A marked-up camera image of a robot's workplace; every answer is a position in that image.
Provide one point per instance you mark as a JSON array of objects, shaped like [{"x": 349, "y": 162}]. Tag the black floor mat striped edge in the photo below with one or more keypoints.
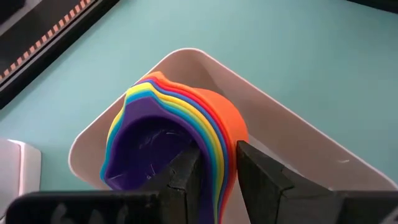
[{"x": 31, "y": 31}]

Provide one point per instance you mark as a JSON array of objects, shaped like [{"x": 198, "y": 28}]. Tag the black metal table frame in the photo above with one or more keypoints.
[{"x": 62, "y": 42}]

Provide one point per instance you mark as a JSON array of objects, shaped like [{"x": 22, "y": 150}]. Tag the white hexagonal plant pot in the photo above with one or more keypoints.
[{"x": 18, "y": 174}]

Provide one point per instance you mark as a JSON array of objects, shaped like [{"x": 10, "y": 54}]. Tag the red measuring cup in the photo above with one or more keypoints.
[{"x": 178, "y": 90}]

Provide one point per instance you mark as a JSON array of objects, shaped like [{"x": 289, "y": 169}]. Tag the yellow measuring cup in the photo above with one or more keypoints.
[{"x": 138, "y": 88}]

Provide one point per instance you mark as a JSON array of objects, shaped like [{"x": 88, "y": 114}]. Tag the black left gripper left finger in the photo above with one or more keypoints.
[{"x": 183, "y": 186}]

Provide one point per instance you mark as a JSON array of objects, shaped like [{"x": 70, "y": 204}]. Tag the cyan measuring cup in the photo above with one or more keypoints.
[{"x": 136, "y": 97}]

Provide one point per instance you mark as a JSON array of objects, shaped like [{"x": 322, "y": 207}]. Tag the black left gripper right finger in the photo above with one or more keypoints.
[{"x": 264, "y": 193}]

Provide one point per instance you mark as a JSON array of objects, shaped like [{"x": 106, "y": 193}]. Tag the blue measuring cup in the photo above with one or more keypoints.
[{"x": 226, "y": 155}]

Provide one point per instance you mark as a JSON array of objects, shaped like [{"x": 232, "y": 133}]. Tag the teal table mat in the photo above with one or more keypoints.
[{"x": 311, "y": 46}]

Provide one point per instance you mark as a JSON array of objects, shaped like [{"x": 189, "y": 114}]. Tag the orange measuring cup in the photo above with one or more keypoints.
[{"x": 227, "y": 118}]

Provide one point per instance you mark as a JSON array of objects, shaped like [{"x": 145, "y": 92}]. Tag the purple measuring cup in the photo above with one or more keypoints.
[{"x": 140, "y": 140}]

